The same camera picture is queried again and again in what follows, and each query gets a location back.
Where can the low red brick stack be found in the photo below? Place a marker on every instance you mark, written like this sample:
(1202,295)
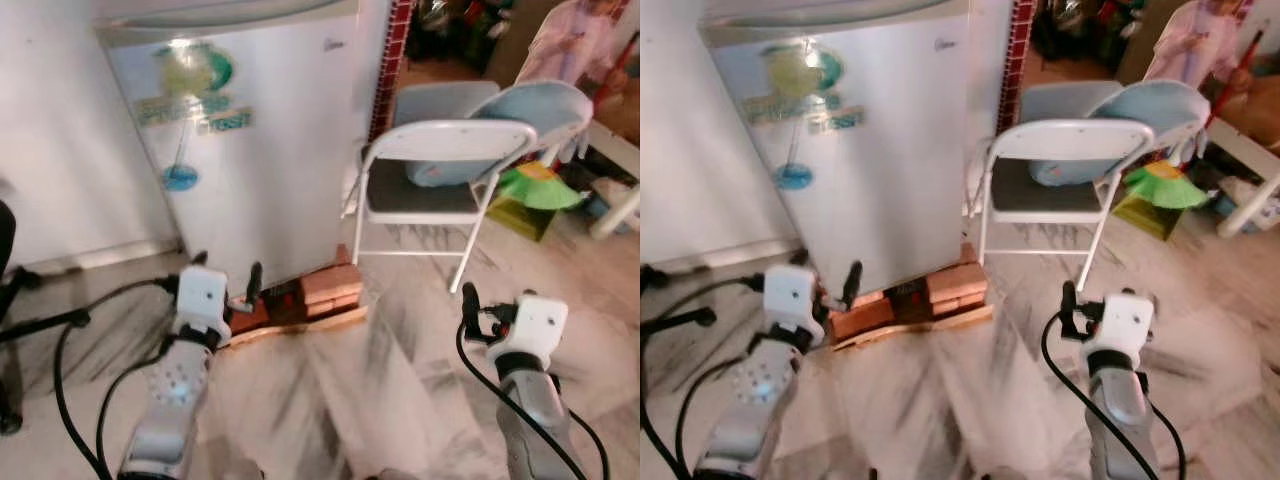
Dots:
(250,318)
(850,320)

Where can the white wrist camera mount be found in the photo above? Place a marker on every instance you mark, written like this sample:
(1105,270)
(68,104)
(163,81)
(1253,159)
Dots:
(540,325)
(203,295)
(790,295)
(1125,320)

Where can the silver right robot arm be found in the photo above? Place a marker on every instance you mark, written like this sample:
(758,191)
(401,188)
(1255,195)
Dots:
(1120,400)
(530,400)

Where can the black office chair base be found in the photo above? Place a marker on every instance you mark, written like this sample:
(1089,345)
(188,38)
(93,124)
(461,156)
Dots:
(680,320)
(40,325)

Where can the small white fridge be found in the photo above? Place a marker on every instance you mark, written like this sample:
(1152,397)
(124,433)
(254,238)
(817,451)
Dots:
(860,10)
(250,12)

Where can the olive green box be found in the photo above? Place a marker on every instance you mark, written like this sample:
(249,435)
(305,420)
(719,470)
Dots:
(520,218)
(1145,215)

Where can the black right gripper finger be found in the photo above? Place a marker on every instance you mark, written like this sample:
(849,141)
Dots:
(1069,305)
(470,305)

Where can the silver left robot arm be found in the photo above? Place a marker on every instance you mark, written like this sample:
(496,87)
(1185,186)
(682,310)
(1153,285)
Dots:
(165,400)
(745,400)

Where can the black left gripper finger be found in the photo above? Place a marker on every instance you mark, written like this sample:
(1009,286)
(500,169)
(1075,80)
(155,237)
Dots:
(855,283)
(198,258)
(254,282)
(797,257)

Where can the small blue fridge sticker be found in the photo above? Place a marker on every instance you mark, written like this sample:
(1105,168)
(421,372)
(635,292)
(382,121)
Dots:
(180,178)
(792,177)

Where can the person in pink clothes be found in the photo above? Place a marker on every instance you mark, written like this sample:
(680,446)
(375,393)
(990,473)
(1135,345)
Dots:
(575,40)
(1195,40)

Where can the wooden board under fridge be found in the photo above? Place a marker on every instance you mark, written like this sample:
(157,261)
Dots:
(300,325)
(930,325)

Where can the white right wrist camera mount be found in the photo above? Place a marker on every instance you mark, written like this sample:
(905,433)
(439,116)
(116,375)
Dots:
(1125,320)
(540,325)

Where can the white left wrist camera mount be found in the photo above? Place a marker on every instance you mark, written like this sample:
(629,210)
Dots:
(203,295)
(790,295)

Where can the light blue plastic basin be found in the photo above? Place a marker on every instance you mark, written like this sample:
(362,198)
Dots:
(540,105)
(1160,105)

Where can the green round fridge sticker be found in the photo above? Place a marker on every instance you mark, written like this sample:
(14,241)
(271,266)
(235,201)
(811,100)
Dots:
(800,80)
(195,75)

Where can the white bench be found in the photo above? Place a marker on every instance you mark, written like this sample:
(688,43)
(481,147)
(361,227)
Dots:
(615,145)
(1245,145)

